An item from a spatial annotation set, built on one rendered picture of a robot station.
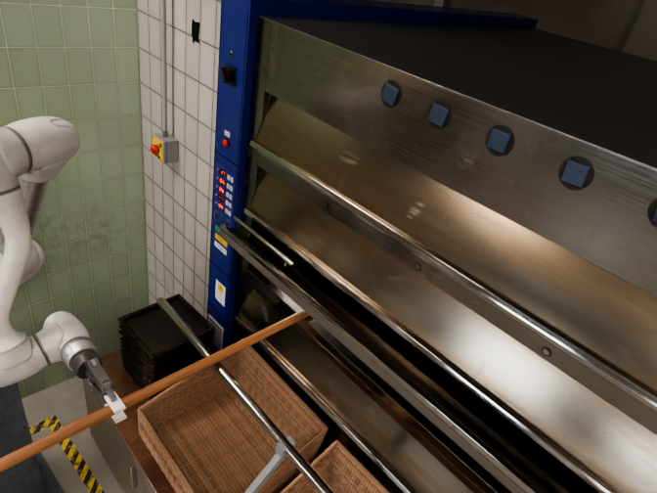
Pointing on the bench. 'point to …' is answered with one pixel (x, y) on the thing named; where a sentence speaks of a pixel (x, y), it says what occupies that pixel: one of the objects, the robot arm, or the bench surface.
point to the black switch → (228, 74)
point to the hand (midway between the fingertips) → (114, 407)
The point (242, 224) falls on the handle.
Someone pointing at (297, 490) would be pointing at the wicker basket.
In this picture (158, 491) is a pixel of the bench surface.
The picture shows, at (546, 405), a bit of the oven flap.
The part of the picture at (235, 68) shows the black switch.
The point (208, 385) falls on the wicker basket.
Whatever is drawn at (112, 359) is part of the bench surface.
